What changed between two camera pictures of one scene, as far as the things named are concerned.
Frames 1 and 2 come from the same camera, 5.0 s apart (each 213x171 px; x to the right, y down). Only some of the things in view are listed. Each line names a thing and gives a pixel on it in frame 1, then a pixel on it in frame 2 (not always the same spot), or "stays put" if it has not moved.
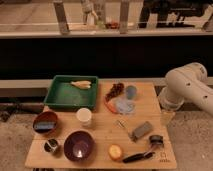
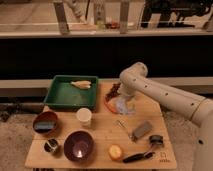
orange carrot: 110,106 stays put
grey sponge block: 141,131 stays put
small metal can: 51,145 stays put
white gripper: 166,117 to 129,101
